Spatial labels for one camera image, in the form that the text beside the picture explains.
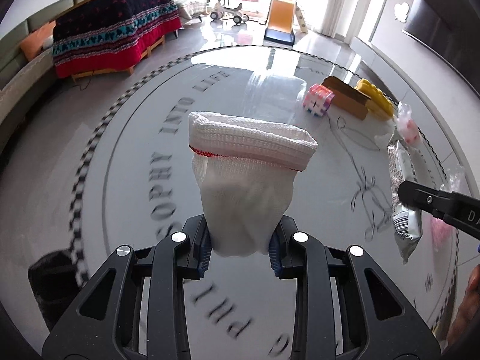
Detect yellow foam sponge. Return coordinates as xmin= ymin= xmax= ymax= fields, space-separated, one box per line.
xmin=355 ymin=79 xmax=394 ymax=121

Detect pink white patterned box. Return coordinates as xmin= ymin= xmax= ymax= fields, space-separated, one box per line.
xmin=303 ymin=84 xmax=335 ymax=117

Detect table with colourful blanket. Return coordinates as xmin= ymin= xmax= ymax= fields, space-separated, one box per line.
xmin=52 ymin=0 xmax=182 ymax=78

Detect person's right hand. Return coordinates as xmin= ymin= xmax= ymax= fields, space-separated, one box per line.
xmin=447 ymin=266 xmax=480 ymax=345

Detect silver snack wrapper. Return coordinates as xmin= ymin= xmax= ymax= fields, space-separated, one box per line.
xmin=387 ymin=141 xmax=423 ymax=264

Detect black television screen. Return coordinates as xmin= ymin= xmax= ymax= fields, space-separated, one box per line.
xmin=403 ymin=0 xmax=479 ymax=90

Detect orange cushion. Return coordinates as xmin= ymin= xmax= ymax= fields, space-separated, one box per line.
xmin=19 ymin=21 xmax=56 ymax=62

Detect brown cardboard piece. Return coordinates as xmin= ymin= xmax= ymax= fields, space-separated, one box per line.
xmin=322 ymin=76 xmax=370 ymax=120

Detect green grey sofa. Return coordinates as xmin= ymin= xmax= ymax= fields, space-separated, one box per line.
xmin=1 ymin=0 xmax=85 ymax=119

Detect white knitted cloth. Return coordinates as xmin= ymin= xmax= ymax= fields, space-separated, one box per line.
xmin=189 ymin=111 xmax=318 ymax=257

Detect white ride-on toy car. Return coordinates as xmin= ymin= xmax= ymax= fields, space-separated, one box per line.
xmin=210 ymin=0 xmax=250 ymax=25

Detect white wall decoration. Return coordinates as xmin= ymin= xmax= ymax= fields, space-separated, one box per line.
xmin=394 ymin=2 xmax=410 ymax=24

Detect pink white plastic bag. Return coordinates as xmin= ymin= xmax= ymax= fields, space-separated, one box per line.
xmin=395 ymin=102 xmax=422 ymax=149

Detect black trash bag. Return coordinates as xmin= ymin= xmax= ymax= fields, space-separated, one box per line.
xmin=28 ymin=250 xmax=81 ymax=332

